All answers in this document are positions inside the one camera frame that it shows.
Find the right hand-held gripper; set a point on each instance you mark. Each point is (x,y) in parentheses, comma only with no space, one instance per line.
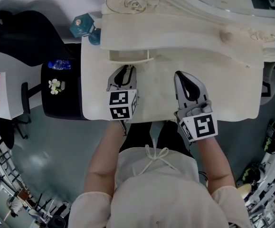
(202,125)

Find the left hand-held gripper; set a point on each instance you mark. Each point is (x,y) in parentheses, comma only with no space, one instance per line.
(120,103)

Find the small white drawer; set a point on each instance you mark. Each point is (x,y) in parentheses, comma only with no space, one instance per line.
(130,60)

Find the white vanity dressing table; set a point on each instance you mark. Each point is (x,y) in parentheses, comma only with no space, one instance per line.
(180,44)

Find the person's right forearm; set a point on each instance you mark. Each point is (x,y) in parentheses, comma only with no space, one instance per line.
(215,163)

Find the person's left forearm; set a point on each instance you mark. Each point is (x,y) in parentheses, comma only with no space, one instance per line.
(104,155)

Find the person's black trousers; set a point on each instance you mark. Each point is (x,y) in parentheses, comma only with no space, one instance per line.
(139,134)

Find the teal glass bottle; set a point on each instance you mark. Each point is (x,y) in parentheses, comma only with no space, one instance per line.
(82,26)

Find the small white flower sprig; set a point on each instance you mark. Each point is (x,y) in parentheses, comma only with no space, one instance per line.
(54,85)

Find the black and green headset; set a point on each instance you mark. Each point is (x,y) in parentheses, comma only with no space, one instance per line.
(273,136)
(251,172)

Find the black jacket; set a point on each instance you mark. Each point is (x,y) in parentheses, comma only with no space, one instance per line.
(23,37)

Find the person's white blouse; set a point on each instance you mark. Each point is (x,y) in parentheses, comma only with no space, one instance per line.
(156,193)

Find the round wooden stool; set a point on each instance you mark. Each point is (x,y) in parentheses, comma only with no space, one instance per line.
(244,191)

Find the white side table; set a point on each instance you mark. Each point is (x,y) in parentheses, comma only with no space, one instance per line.
(4,103)

